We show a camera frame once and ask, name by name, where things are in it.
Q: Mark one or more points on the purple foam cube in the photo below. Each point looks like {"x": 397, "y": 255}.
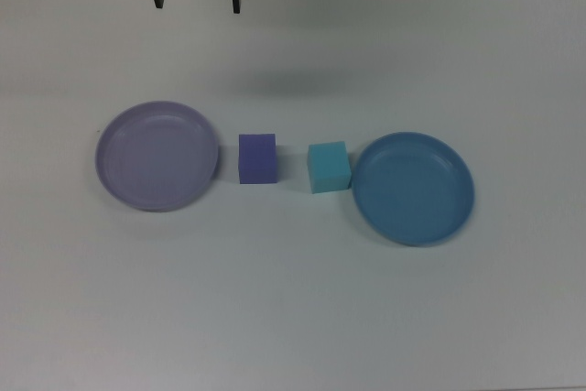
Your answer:
{"x": 257, "y": 159}

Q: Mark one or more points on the lilac round plate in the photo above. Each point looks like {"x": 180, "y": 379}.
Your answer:
{"x": 155, "y": 157}

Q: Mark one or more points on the teal foam cube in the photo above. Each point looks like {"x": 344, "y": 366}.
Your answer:
{"x": 327, "y": 169}

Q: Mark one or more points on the blue round plate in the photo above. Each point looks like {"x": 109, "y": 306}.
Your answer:
{"x": 412, "y": 189}

